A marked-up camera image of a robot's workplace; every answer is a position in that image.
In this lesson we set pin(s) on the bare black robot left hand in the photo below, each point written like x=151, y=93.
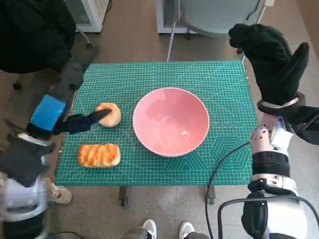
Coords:
x=47, y=114

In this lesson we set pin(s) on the black gloved robot right hand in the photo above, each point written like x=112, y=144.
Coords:
x=271, y=64

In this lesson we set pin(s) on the rectangular orange toy bread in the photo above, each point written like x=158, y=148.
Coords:
x=99, y=155

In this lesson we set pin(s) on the round toy bread bun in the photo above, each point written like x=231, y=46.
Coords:
x=113, y=119

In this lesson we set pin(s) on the pink bowl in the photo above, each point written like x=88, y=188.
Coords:
x=172, y=119

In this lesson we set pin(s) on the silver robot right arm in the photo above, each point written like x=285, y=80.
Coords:
x=269, y=161

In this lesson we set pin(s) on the grey mesh chair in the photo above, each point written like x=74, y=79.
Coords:
x=216, y=15

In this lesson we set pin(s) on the white grilled floor unit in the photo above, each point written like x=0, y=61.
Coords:
x=162, y=15
x=93, y=12

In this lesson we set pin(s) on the black table leg with caster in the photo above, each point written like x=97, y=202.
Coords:
x=123, y=196
x=210, y=195

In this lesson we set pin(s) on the green cutting mat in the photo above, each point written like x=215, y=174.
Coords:
x=154, y=74

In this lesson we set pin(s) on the white shoe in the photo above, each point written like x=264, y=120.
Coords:
x=187, y=230
x=150, y=229

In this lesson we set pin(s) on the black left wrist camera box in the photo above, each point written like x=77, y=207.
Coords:
x=20, y=164

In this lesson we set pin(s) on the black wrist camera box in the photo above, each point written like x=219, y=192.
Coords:
x=306, y=124
x=20, y=164

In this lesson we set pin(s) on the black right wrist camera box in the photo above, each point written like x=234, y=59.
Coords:
x=306, y=124

